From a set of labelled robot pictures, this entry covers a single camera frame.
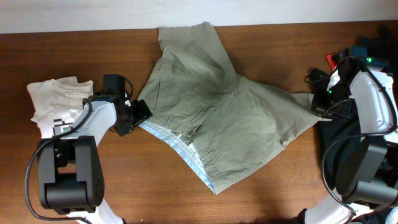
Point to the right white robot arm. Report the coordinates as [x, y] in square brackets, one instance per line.
[358, 104]

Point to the white folded printed t-shirt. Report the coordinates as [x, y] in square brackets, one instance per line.
[58, 103]

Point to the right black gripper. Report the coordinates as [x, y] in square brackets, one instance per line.
[319, 104]

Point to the red garment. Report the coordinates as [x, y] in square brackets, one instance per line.
[332, 60]

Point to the black garment pile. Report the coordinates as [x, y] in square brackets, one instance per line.
[336, 135]

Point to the khaki green cargo shorts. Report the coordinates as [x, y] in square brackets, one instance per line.
[224, 126]

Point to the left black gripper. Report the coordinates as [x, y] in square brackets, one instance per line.
[140, 111]

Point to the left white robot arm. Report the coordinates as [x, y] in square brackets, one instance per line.
[70, 175]

